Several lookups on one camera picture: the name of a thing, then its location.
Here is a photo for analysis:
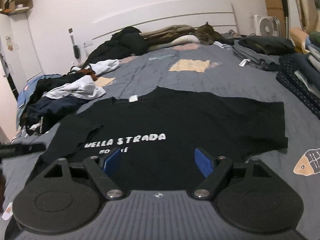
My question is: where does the beige curtain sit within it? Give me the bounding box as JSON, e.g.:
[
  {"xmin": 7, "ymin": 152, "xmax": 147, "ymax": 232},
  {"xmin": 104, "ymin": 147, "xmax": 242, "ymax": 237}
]
[{"xmin": 290, "ymin": 0, "xmax": 320, "ymax": 31}]

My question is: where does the olive folded blanket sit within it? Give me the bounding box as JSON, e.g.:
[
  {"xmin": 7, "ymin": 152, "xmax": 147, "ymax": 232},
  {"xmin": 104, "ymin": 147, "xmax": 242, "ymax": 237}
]
[{"xmin": 142, "ymin": 24, "xmax": 198, "ymax": 47}]

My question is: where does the white sweatshirt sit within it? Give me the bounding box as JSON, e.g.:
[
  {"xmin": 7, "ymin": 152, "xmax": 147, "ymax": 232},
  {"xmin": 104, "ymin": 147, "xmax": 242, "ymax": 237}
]
[{"xmin": 89, "ymin": 59, "xmax": 121, "ymax": 76}]

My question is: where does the black t-shirt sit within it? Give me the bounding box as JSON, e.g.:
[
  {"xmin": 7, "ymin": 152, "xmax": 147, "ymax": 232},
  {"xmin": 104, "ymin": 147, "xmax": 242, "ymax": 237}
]
[{"xmin": 37, "ymin": 86, "xmax": 289, "ymax": 193}]

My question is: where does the white fan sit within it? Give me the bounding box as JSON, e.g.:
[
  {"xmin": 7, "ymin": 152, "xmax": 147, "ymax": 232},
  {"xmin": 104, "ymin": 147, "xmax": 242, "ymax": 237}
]
[{"xmin": 254, "ymin": 15, "xmax": 280, "ymax": 37}]

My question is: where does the white wardrobe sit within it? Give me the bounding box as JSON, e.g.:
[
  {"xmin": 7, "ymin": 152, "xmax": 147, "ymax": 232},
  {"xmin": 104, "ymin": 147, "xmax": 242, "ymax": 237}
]
[{"xmin": 0, "ymin": 12, "xmax": 45, "ymax": 91}]

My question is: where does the navy dotted cloth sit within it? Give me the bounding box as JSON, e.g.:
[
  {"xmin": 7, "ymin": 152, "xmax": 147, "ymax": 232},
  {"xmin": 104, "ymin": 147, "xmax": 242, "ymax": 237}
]
[{"xmin": 276, "ymin": 55, "xmax": 320, "ymax": 120}]

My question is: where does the black puffer jacket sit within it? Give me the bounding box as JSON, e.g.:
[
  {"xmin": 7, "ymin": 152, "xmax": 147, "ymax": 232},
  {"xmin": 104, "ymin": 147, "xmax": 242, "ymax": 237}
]
[{"xmin": 84, "ymin": 26, "xmax": 150, "ymax": 67}]

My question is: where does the black hairbrush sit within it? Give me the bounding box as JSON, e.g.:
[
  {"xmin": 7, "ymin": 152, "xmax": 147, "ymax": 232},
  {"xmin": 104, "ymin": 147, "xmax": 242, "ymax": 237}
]
[{"xmin": 73, "ymin": 36, "xmax": 81, "ymax": 58}]

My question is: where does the black crumpled garment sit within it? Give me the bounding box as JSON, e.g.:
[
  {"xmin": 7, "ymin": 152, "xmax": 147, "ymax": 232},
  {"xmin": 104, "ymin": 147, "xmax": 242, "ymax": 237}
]
[{"xmin": 36, "ymin": 74, "xmax": 83, "ymax": 98}]

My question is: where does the stack of folded clothes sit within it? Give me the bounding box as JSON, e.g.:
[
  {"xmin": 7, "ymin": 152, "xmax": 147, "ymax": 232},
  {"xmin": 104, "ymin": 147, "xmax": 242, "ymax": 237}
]
[{"xmin": 304, "ymin": 31, "xmax": 320, "ymax": 73}]

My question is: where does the grey quilted blanket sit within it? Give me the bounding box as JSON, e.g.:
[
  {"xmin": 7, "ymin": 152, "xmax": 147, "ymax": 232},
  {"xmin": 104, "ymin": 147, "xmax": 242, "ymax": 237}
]
[{"xmin": 0, "ymin": 42, "xmax": 320, "ymax": 240}]

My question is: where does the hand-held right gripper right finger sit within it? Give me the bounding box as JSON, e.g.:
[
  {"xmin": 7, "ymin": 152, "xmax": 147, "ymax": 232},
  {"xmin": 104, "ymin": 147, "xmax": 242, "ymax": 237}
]
[{"xmin": 191, "ymin": 147, "xmax": 273, "ymax": 201}]

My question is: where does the cardboard box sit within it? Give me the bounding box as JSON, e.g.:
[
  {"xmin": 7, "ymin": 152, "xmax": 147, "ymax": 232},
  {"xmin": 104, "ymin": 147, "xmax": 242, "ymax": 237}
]
[{"xmin": 0, "ymin": 0, "xmax": 33, "ymax": 15}]

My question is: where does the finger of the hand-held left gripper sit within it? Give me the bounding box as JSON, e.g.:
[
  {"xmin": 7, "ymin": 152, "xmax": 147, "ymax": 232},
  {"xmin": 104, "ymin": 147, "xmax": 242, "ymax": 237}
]
[{"xmin": 0, "ymin": 142, "xmax": 47, "ymax": 159}]

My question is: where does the reddish brown cloth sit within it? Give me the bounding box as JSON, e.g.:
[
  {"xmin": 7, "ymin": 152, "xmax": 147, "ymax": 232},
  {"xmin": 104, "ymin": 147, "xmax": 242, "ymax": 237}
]
[{"xmin": 81, "ymin": 69, "xmax": 98, "ymax": 81}]

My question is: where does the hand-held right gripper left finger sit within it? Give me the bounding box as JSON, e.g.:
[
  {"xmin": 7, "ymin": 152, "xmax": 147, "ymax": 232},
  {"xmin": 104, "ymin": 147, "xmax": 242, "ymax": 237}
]
[{"xmin": 44, "ymin": 147, "xmax": 125, "ymax": 201}]

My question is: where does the navy garment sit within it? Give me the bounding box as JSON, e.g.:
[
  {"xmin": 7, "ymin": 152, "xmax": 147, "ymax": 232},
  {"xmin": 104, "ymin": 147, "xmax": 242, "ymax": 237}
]
[{"xmin": 25, "ymin": 95, "xmax": 87, "ymax": 137}]

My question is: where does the tabby cat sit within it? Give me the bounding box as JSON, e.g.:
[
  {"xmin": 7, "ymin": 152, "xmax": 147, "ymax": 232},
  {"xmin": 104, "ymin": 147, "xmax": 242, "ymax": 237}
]
[{"xmin": 195, "ymin": 22, "xmax": 227, "ymax": 46}]

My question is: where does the white headboard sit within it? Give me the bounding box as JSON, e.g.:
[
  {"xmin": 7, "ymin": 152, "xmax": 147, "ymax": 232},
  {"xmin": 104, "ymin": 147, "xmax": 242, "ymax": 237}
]
[{"xmin": 92, "ymin": 4, "xmax": 238, "ymax": 47}]

